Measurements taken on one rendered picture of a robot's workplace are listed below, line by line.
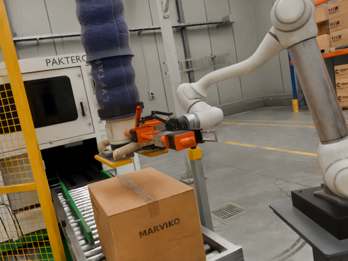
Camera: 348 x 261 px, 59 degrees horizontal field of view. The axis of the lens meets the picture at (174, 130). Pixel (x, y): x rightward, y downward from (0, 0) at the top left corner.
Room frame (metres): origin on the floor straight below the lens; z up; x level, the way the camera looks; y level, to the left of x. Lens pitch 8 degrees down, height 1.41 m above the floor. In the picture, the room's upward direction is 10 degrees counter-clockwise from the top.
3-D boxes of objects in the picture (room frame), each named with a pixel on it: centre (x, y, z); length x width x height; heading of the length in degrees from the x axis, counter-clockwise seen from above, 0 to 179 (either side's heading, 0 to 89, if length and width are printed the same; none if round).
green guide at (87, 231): (2.49, 1.00, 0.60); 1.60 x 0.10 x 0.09; 25
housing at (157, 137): (1.14, 0.04, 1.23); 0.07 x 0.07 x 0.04; 26
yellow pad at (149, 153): (1.60, 0.16, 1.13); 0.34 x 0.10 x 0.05; 26
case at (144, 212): (1.54, 0.26, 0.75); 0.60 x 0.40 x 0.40; 23
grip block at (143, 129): (1.33, 0.14, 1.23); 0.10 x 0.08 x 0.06; 116
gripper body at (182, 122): (1.39, -0.01, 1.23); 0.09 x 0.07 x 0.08; 117
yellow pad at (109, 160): (1.52, 0.33, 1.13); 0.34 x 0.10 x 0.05; 26
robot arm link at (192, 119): (1.42, -0.08, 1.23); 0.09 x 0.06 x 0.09; 27
